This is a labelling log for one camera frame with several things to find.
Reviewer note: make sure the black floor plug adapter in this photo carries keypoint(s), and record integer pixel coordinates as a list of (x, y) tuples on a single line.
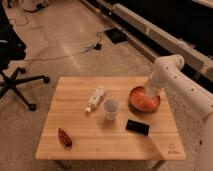
[(97, 46)]

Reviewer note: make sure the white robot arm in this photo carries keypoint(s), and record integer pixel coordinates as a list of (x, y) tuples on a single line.
[(167, 69)]

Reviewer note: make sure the long metal rail frame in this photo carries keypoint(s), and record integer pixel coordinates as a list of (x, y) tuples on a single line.
[(201, 63)]

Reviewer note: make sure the orange ceramic bowl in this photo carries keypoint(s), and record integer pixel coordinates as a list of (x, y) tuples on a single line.
[(140, 101)]

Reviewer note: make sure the wooden table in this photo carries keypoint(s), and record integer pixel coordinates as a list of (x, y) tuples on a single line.
[(95, 138)]

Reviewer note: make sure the white tube bottle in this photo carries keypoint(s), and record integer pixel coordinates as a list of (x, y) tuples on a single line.
[(95, 99)]

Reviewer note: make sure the black floor mat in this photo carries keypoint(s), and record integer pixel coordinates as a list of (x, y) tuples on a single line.
[(115, 35)]

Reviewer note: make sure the black smartphone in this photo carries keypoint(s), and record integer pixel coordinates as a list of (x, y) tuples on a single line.
[(138, 127)]

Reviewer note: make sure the dark red small object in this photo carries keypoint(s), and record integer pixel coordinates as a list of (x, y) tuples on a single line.
[(64, 138)]

